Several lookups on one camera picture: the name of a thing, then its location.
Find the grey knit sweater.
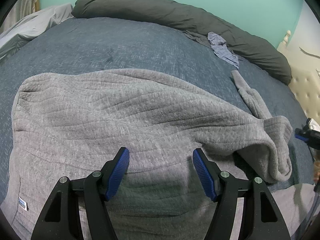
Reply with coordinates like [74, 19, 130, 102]
[1, 69, 314, 239]

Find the blue patterned bed sheet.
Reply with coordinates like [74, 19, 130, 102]
[1, 18, 313, 204]

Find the dark grey rolled duvet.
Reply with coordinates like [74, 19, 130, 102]
[72, 0, 292, 85]

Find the person's right hand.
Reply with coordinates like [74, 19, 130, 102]
[313, 155, 320, 183]

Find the striped beige curtain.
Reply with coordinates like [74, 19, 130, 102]
[1, 0, 40, 33]

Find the blue checked cloth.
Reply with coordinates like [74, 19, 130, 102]
[207, 32, 240, 69]

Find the cream tufted headboard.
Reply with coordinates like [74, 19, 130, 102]
[277, 30, 319, 123]

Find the light grey crumpled blanket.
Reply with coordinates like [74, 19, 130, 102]
[1, 3, 73, 64]

